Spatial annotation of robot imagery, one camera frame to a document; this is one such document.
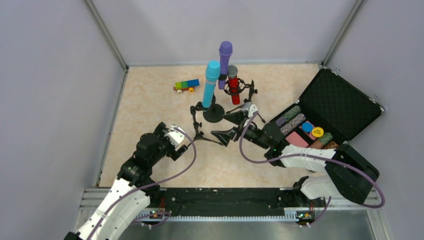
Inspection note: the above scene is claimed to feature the colourful toy brick block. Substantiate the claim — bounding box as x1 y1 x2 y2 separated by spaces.
173 79 200 94

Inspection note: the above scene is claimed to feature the black tripod mic stand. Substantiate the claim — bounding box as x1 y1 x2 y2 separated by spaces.
190 101 224 146

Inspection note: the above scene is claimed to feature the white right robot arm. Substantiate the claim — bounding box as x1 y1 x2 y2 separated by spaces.
211 111 386 209

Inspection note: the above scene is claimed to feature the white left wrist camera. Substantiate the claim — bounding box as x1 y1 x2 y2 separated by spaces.
164 125 186 148

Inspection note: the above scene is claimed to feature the red glitter microphone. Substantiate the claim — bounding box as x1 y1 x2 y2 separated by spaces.
227 65 241 105

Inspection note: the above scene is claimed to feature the black poker chip case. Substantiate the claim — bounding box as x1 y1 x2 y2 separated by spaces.
271 67 384 148

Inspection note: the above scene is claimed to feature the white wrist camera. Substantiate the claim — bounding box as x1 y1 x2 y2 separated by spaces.
241 101 259 127
164 125 186 148

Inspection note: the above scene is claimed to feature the teal toy microphone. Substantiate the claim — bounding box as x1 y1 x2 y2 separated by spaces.
202 60 221 109

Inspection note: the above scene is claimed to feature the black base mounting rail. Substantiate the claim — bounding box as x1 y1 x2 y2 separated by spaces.
149 187 325 217

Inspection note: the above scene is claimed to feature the black round-base mic stand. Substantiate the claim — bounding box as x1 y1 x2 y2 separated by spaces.
203 92 224 123

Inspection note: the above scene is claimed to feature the purple toy microphone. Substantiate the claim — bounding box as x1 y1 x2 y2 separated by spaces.
218 41 233 90

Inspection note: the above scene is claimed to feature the black shock-mount tripod stand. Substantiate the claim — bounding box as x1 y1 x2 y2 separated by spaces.
222 78 267 124

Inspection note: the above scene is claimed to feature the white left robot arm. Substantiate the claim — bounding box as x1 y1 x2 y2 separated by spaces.
65 122 188 240

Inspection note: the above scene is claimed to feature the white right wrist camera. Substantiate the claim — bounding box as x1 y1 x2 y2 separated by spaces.
241 101 259 127

